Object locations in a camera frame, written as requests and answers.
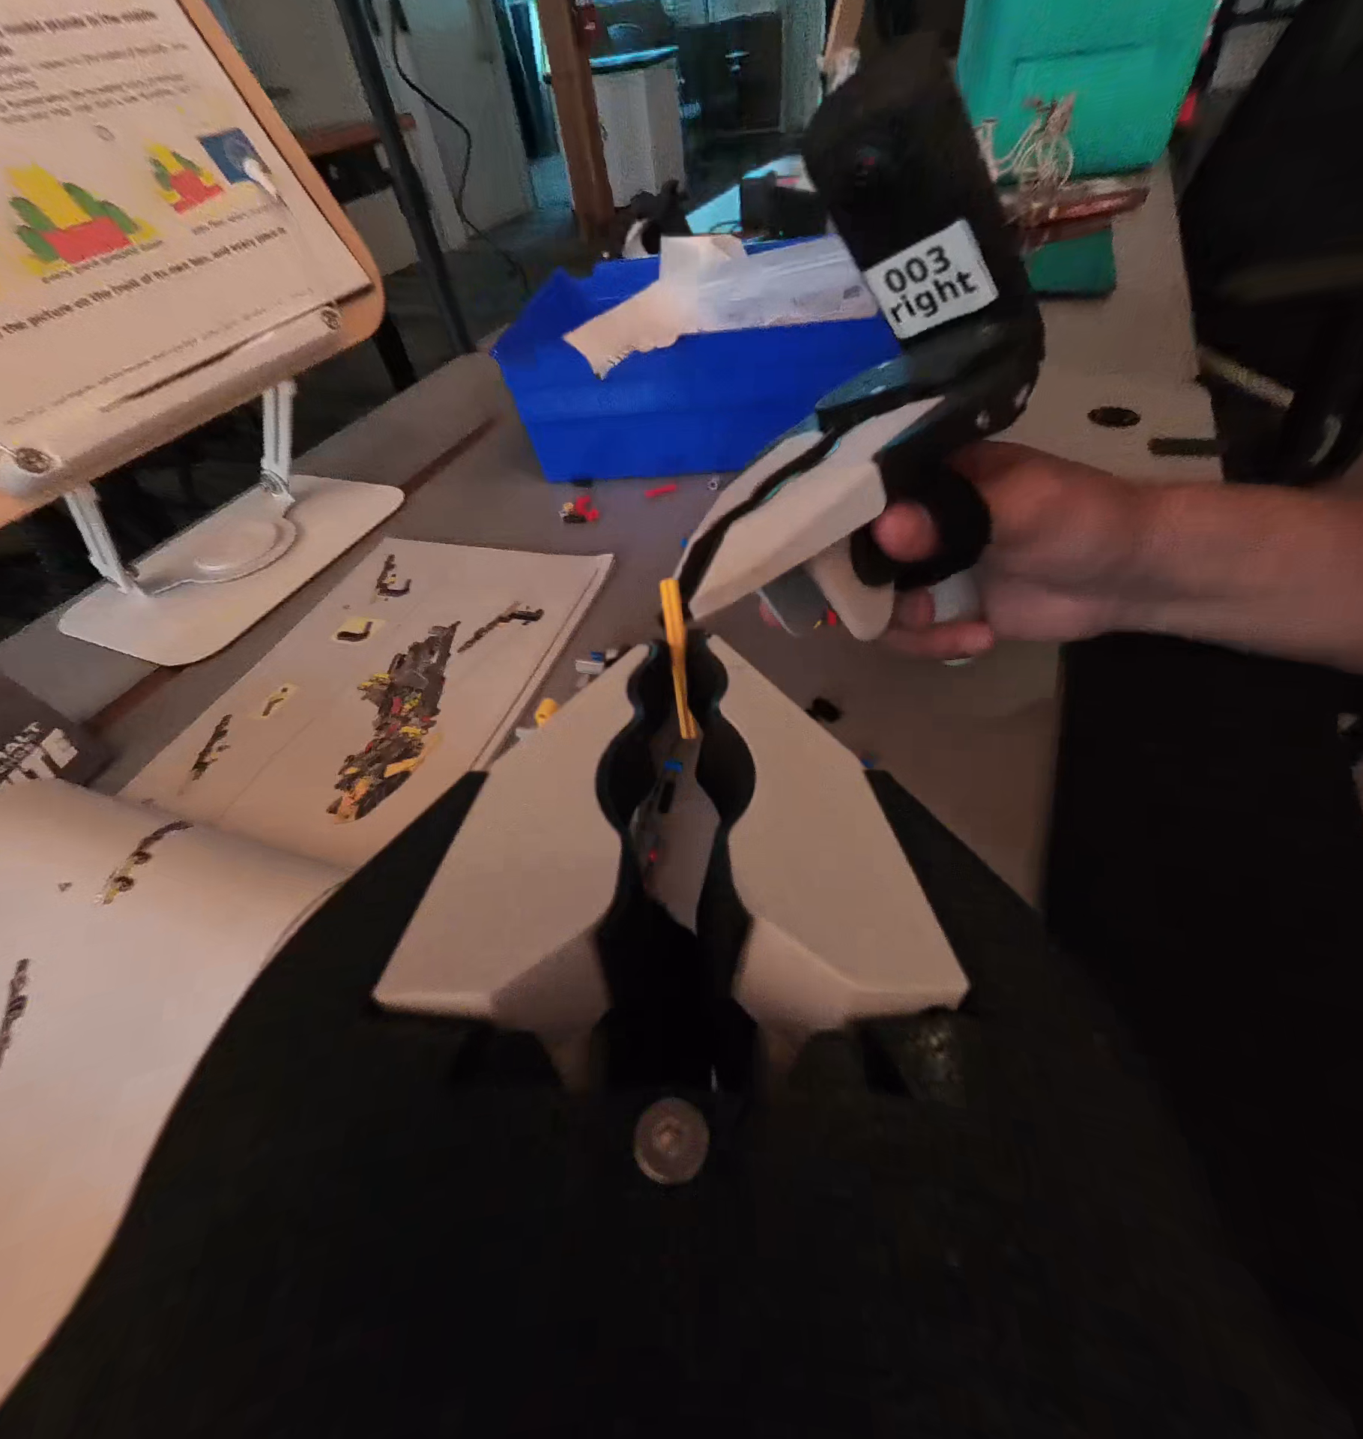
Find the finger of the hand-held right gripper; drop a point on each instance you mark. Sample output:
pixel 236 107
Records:
pixel 749 485
pixel 793 529

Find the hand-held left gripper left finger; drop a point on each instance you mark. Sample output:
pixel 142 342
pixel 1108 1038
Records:
pixel 501 887

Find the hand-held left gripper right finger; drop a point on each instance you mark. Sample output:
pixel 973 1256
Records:
pixel 850 887

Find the yellow lego axle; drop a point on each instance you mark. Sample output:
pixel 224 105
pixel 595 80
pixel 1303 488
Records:
pixel 677 662

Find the red and black lego pieces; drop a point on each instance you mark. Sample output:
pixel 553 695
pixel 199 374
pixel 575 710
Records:
pixel 579 509

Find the lego instruction booklet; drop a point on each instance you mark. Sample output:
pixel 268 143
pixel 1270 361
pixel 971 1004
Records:
pixel 131 899

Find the lego set box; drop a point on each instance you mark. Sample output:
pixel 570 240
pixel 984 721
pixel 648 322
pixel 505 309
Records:
pixel 18 742

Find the person's right hand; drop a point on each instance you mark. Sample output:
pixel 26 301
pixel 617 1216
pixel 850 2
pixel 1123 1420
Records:
pixel 1053 550

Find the blue plastic bin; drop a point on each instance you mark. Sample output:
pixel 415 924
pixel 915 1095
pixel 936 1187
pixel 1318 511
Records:
pixel 692 405

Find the crumpled white paper bags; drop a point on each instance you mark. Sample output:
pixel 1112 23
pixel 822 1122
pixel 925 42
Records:
pixel 726 292

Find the white cabinet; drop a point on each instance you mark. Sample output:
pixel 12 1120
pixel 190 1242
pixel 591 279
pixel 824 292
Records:
pixel 637 124

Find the black perforated panel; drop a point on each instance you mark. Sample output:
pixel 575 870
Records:
pixel 1198 1011

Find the black office chair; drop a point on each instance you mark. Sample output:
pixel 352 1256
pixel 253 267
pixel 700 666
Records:
pixel 1299 225

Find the white document stand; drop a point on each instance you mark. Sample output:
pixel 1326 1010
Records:
pixel 232 550

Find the wooden support post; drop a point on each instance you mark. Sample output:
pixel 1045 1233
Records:
pixel 575 113

